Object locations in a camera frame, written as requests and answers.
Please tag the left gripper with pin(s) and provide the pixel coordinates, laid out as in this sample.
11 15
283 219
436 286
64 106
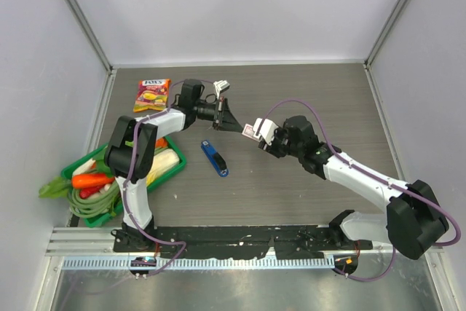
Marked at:
225 121

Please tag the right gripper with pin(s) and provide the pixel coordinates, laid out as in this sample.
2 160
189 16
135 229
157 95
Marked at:
272 148

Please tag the red white staple box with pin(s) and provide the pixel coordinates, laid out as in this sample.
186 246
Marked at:
250 133

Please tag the blue stapler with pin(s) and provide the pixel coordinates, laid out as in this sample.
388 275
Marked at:
216 160

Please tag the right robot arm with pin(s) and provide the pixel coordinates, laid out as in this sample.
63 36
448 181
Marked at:
409 218

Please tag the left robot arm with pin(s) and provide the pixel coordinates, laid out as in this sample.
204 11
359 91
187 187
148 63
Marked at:
130 151

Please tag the napa cabbage toy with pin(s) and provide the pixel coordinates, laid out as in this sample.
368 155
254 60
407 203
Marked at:
164 160

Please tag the candy snack bag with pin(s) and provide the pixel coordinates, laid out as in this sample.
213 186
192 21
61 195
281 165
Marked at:
152 95

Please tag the white radish toy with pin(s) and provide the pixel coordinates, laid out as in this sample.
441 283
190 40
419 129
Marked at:
84 168

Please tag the orange carrot toy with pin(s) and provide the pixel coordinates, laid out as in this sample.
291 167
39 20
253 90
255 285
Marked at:
87 180

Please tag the red chili toy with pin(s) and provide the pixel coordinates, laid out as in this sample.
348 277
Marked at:
85 193

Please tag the green plastic tray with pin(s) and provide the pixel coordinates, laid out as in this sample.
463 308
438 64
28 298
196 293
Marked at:
97 155

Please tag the green leafy vegetable toy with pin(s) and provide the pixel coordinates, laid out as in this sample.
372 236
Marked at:
58 187

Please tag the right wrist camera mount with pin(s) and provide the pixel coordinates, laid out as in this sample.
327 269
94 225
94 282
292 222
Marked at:
264 130

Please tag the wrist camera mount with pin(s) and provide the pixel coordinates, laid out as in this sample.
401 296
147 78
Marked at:
220 87
264 130

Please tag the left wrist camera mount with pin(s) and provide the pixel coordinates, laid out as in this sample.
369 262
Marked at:
220 87

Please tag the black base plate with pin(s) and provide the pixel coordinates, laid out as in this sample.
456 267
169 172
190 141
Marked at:
239 242

